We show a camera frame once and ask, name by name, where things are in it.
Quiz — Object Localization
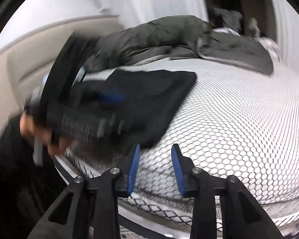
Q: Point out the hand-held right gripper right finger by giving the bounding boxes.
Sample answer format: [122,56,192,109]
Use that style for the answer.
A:
[171,144,284,239]

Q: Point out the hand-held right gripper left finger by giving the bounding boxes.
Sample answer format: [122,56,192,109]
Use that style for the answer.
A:
[27,144,141,239]

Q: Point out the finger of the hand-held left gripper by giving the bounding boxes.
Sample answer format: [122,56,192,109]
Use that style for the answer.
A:
[75,85,127,105]

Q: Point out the black pants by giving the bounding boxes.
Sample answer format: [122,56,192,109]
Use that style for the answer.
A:
[72,69,197,148]

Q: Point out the person's left forearm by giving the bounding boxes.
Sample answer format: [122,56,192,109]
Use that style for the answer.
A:
[0,116,55,205]

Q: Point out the person's left hand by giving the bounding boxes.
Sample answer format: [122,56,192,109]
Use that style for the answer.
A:
[19,112,74,156]

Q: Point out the beige headboard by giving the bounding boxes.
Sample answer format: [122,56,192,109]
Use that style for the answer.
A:
[0,15,120,135]

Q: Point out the white honeycomb-patterned mattress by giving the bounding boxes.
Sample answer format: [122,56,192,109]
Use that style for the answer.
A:
[52,60,299,232]

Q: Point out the dark grey duvet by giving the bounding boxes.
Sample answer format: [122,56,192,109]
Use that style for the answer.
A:
[85,15,274,75]

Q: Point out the dark clothes heap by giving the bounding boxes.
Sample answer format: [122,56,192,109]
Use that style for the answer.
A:
[209,7,243,31]

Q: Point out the white curtain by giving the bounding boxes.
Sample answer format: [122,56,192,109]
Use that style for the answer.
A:
[268,0,299,58]

